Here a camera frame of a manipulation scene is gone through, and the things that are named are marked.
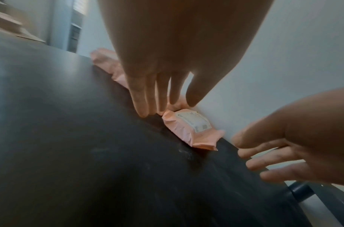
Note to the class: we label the person's right hand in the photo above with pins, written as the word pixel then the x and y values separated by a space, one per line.
pixel 314 133

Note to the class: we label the person's left hand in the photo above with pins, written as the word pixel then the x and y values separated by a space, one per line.
pixel 183 40

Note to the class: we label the dark metal shelf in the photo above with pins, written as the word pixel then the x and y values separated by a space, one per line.
pixel 323 197

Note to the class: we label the dark framed glass door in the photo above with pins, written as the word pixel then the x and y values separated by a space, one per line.
pixel 73 26

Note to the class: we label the black low table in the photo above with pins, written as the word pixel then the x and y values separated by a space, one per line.
pixel 90 144

